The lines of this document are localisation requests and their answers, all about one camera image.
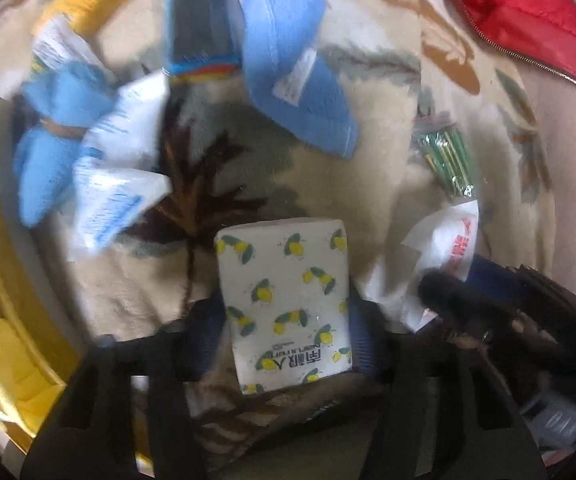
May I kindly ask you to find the yellow trimmed storage box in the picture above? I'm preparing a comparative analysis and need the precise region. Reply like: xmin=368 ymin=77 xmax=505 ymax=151
xmin=0 ymin=87 xmax=153 ymax=466

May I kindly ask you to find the lemon print tissue pack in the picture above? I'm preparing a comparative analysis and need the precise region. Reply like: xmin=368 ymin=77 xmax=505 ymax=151
xmin=214 ymin=217 xmax=353 ymax=396

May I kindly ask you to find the white green medicine packet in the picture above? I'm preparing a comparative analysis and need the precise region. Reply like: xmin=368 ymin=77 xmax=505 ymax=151
xmin=30 ymin=12 xmax=106 ymax=91

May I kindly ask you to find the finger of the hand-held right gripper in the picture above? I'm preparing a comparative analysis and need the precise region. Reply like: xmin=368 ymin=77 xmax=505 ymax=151
xmin=467 ymin=254 xmax=536 ymax=293
xmin=415 ymin=269 xmax=516 ymax=358

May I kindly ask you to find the white blue-print packet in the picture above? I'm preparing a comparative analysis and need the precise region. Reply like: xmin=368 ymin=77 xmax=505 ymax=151
xmin=84 ymin=70 xmax=171 ymax=171
xmin=68 ymin=157 xmax=173 ymax=261

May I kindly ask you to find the red jacket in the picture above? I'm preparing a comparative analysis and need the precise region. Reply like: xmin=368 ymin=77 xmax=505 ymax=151
xmin=425 ymin=0 xmax=576 ymax=106

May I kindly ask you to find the blue towel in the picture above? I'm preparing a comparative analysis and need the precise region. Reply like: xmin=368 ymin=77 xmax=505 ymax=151
xmin=218 ymin=0 xmax=359 ymax=161

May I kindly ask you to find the white red-print plastic bag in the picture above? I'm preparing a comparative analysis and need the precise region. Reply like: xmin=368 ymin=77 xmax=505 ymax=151
xmin=368 ymin=199 xmax=481 ymax=333

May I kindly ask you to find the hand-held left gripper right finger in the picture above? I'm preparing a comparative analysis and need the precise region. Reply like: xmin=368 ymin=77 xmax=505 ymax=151
xmin=348 ymin=297 xmax=549 ymax=480

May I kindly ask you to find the black packet with rainbow stripe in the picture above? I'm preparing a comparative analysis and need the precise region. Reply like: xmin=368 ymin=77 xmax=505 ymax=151
xmin=163 ymin=0 xmax=241 ymax=83

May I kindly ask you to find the leaf print blanket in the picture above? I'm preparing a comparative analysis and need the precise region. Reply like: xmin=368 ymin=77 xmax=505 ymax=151
xmin=0 ymin=0 xmax=569 ymax=480

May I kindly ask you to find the yellow packet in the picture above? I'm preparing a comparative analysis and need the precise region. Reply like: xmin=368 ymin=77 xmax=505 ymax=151
xmin=35 ymin=0 xmax=136 ymax=38

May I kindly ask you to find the bag of green sticks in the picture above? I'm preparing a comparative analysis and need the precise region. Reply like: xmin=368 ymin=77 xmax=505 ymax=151
xmin=413 ymin=112 xmax=479 ymax=203

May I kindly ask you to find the blue cloth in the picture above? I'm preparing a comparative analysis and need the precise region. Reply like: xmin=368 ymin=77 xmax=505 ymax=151
xmin=14 ymin=60 xmax=118 ymax=228

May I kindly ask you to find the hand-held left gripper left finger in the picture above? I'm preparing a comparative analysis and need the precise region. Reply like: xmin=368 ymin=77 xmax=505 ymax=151
xmin=20 ymin=296 xmax=232 ymax=480

